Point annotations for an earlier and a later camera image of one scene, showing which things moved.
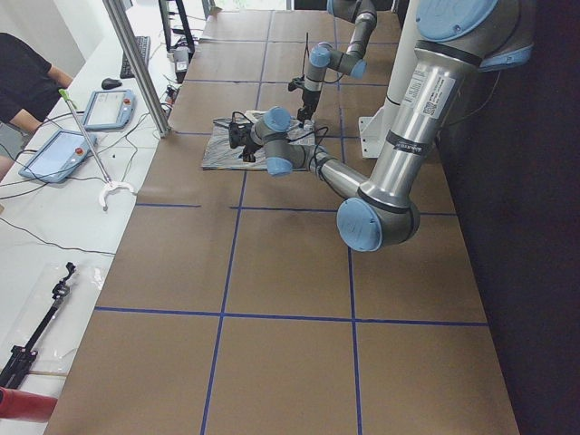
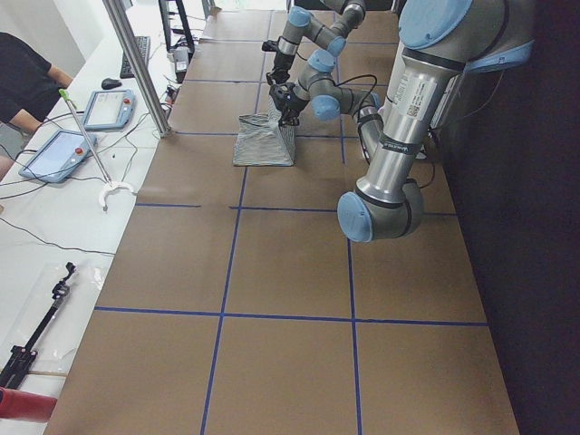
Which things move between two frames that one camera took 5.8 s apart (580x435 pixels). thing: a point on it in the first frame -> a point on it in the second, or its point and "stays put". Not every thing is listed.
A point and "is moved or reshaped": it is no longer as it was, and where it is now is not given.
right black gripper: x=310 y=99 -> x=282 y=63
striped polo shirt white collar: x=219 y=154 is moved or reshaped
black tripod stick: x=23 y=355 stays put
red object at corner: x=16 y=404 stays put
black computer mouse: x=110 y=83 stays put
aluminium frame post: x=141 y=77 stays put
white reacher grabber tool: x=111 y=185 stays put
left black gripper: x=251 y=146 -> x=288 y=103
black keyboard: x=144 y=43 stays put
